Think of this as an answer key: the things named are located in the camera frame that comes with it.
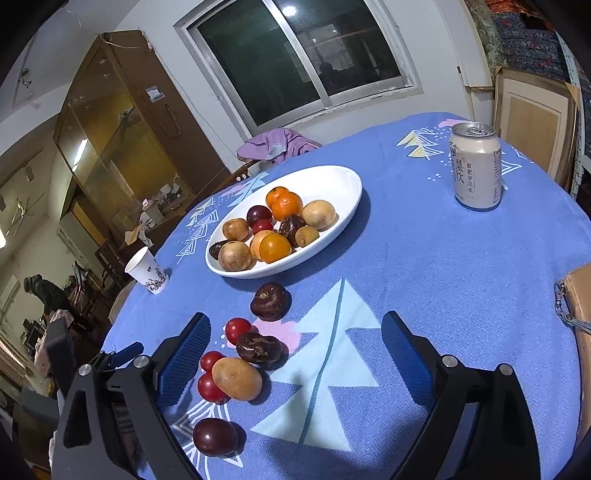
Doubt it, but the floral patterned panel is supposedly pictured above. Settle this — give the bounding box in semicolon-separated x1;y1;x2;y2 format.
464;0;509;70

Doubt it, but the purple garment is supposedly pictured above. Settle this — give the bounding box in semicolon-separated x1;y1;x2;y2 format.
237;128;322;163

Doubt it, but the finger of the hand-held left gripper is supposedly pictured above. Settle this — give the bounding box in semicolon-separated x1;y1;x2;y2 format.
97;342;145;371

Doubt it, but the tan crumpled paper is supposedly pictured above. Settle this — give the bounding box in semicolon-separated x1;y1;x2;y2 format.
124;226;155;247

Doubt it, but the white oval plate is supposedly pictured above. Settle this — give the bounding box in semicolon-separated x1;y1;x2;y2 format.
205;165;363;280

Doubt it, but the tan leather bag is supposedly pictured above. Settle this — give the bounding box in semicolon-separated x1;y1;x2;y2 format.
553;264;591;333

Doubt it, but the wooden glass cabinet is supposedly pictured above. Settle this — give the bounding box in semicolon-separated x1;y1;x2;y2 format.
52;30;241;259

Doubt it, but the pale orange fruit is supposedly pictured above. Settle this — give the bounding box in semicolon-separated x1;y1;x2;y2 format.
250;230;273;261

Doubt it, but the blue printed tablecloth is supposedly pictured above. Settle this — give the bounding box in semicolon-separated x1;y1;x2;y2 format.
99;112;591;480

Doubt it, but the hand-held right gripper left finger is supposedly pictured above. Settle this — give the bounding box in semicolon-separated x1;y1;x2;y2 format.
50;312;212;480

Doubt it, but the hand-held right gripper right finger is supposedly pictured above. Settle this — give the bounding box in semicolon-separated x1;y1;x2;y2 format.
381;310;541;480

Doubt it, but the mandarin orange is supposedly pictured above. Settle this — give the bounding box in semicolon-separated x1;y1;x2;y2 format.
265;186;291;208
271;191;304;222

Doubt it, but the white printed paper cup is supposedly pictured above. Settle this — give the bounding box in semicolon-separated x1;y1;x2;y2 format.
125;246;168;295

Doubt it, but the orange tomato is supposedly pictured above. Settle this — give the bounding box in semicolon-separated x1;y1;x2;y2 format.
259;233;293;264

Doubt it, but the dark red plum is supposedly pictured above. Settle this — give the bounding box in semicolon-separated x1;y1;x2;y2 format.
192;418;241;457
246;205;273;227

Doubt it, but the wooden framed panel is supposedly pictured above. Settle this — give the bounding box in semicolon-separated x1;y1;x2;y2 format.
493;65;583;190

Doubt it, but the wooden armchair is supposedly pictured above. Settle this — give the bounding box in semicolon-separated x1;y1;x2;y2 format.
226;159;262;185

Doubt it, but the large brown kiwi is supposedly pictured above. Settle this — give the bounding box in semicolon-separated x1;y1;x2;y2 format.
302;199;337;230
212;356;263;402

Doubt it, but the wooden chair with beige cushion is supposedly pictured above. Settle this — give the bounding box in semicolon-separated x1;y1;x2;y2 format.
95;237;139;324

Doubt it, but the white beverage can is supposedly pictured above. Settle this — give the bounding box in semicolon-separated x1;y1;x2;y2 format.
449;121;502;210

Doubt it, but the sliding glass window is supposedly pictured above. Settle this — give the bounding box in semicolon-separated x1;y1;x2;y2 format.
174;0;423;132

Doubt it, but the white wooden board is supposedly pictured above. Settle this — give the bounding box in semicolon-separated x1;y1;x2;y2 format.
434;0;495;93

